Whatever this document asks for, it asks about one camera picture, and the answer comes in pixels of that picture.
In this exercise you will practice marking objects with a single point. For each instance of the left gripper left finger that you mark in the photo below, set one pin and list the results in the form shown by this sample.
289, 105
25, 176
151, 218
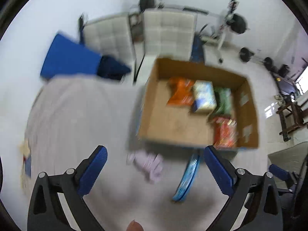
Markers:
45, 209

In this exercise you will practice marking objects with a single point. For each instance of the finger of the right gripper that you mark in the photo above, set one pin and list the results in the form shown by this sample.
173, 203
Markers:
289, 178

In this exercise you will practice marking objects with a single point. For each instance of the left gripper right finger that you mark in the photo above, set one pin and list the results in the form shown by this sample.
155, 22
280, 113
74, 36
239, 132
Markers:
263, 210

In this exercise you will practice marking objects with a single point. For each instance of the red snack bag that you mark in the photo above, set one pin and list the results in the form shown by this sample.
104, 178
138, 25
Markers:
225, 132

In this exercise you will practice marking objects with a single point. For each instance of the green snack bag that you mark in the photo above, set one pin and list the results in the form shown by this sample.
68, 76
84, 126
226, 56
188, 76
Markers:
224, 103

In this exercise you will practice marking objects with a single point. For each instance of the orange snack bag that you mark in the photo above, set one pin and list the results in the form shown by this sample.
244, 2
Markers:
182, 94

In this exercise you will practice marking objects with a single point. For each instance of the person's hand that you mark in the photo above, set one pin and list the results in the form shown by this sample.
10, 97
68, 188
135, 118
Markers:
134, 226

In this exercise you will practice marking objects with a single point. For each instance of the grey plastic chair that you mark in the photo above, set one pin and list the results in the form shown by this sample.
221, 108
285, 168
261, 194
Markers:
290, 159

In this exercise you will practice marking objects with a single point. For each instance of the brown wooden chair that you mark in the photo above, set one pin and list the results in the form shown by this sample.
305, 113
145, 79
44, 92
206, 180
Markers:
293, 116

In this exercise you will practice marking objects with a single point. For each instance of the long blue snack pack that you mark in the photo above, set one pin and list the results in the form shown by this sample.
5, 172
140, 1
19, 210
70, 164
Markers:
188, 178

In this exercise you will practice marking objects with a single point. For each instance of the grey table cloth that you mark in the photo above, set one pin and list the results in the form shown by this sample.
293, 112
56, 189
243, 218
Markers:
70, 117

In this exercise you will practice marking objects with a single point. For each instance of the black barbell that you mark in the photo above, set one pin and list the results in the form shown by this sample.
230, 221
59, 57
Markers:
246, 55

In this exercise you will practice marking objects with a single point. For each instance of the open cardboard box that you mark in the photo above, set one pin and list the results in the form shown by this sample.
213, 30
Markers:
170, 124

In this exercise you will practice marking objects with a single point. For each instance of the black blue weight bench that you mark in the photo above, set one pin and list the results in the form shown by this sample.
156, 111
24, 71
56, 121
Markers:
198, 54

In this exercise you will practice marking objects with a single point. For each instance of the dark navy cloth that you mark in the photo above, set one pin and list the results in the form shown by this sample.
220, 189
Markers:
110, 68

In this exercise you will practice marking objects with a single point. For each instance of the blue mat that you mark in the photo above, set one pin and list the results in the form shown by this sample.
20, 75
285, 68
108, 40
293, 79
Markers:
68, 57

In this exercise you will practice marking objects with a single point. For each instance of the white weight rack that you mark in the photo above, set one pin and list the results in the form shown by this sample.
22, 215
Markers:
219, 35

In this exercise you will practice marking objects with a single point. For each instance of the white quilted chair left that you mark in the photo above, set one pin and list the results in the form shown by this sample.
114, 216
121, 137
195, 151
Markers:
111, 36

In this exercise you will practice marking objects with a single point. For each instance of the white quilted chair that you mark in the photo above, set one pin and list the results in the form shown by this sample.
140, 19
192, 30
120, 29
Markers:
167, 34
111, 36

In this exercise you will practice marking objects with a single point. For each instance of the white quilted chair right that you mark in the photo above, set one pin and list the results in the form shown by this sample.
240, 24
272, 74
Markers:
167, 34

